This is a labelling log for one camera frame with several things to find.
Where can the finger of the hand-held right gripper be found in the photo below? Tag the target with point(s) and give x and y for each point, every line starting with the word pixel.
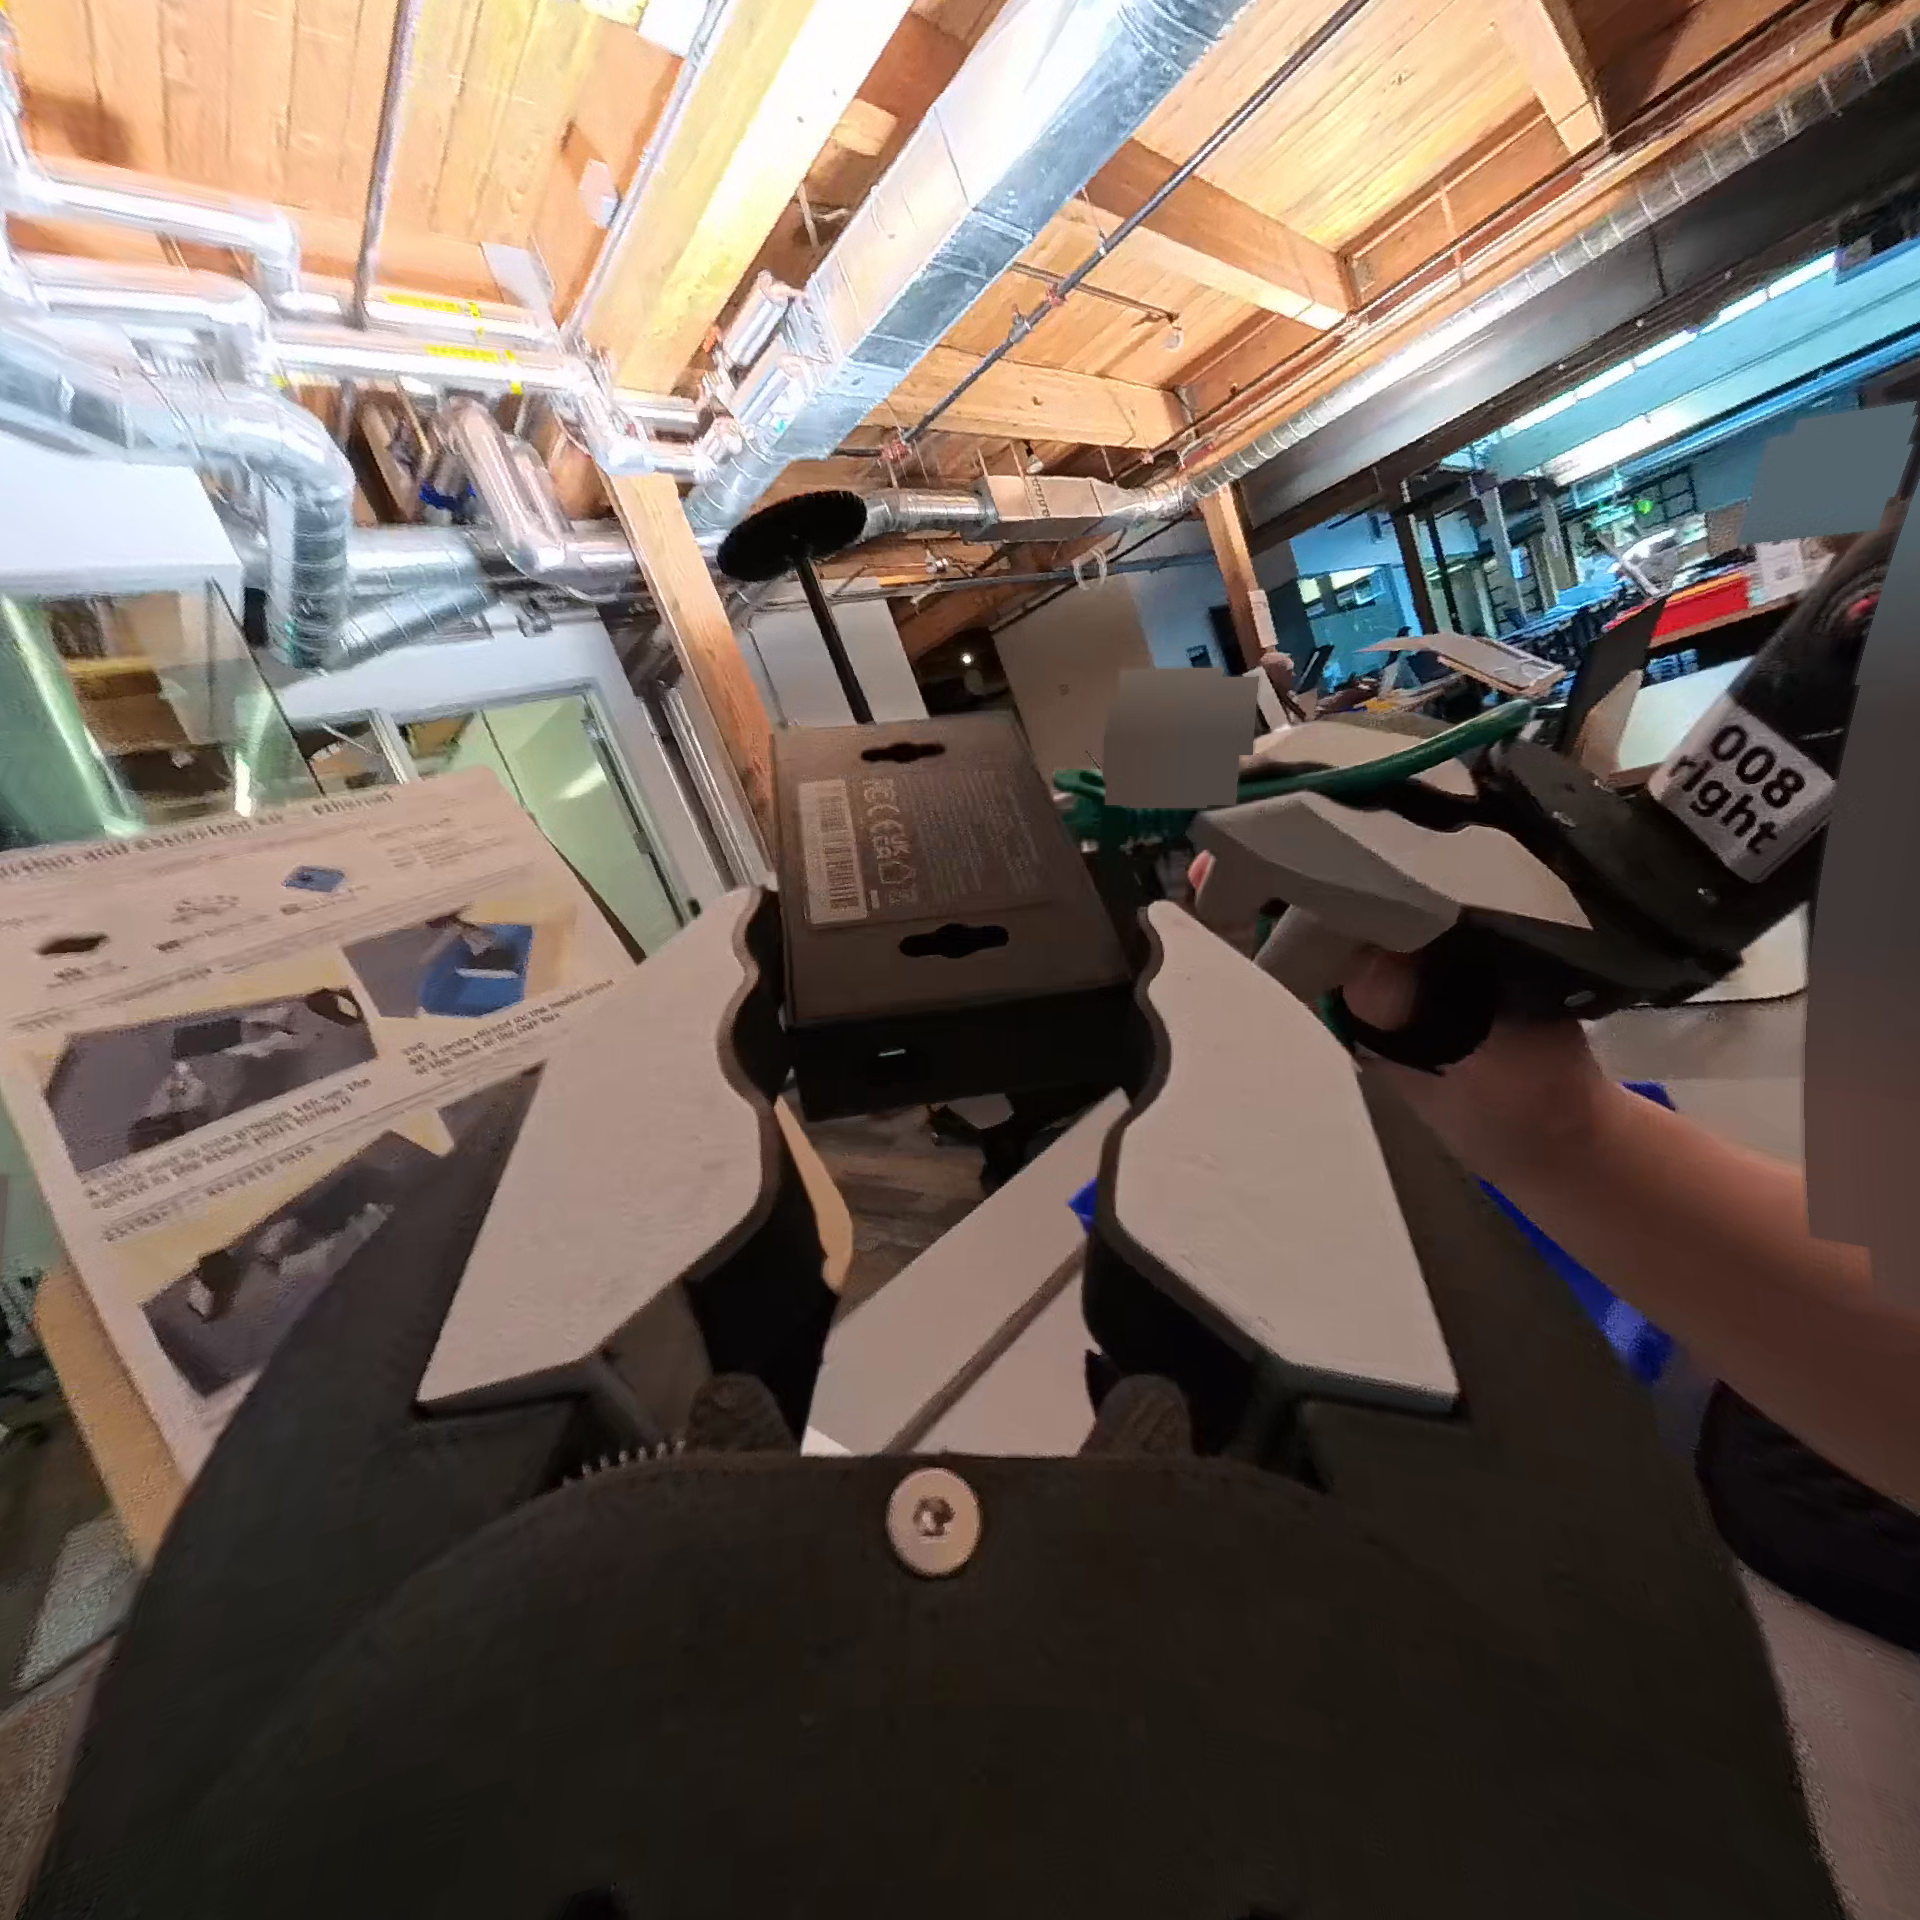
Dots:
pixel 1335 745
pixel 1350 861

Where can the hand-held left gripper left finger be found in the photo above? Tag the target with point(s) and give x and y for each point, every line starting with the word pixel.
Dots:
pixel 616 1154

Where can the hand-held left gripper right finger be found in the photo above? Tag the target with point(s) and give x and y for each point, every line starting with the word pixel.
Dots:
pixel 1275 1185

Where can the black network switch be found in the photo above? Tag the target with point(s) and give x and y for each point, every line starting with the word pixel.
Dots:
pixel 931 854

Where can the person's right forearm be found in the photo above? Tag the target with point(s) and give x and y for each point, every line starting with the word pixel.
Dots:
pixel 1724 1290

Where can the person's right hand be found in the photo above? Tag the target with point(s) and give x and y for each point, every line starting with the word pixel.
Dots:
pixel 1530 1102

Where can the white metal display stand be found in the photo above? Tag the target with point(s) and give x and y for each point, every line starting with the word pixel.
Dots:
pixel 1470 660

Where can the white work table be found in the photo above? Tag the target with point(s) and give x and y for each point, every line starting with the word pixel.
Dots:
pixel 1681 713

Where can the black flat panel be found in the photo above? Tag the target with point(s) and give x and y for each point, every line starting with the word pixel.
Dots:
pixel 1611 675

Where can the blue plastic bin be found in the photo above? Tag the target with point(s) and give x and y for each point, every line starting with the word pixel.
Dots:
pixel 1588 1306

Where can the printed instruction sheet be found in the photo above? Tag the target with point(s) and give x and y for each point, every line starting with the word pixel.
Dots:
pixel 224 960

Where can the white ceiling pipes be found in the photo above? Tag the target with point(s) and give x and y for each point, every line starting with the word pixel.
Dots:
pixel 150 201

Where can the small rectangular silver duct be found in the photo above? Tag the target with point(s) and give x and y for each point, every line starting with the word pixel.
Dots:
pixel 1049 508

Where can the large rectangular silver duct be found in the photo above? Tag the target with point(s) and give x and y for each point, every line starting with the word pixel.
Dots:
pixel 974 194

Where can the round silver elbow duct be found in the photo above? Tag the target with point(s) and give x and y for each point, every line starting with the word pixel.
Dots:
pixel 316 524

